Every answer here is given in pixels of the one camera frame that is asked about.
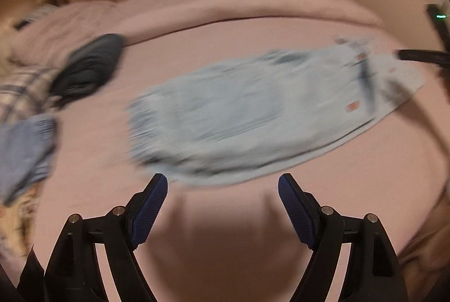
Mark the pink bed sheet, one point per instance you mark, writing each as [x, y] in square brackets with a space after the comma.
[105, 147]

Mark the dark grey rolled garment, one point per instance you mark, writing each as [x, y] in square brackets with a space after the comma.
[88, 69]

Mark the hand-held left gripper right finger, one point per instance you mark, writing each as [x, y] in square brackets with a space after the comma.
[297, 208]

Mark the blue checked pillow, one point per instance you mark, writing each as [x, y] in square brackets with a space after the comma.
[35, 17]

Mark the blue denim garment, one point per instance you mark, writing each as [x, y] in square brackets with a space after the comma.
[24, 150]

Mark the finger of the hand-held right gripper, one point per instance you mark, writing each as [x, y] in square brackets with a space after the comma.
[422, 57]

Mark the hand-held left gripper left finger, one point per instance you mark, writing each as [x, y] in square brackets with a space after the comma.
[149, 208]

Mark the light blue denim pants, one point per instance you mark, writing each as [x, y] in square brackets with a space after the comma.
[228, 112]

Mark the plaid cloth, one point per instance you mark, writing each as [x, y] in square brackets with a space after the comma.
[21, 94]

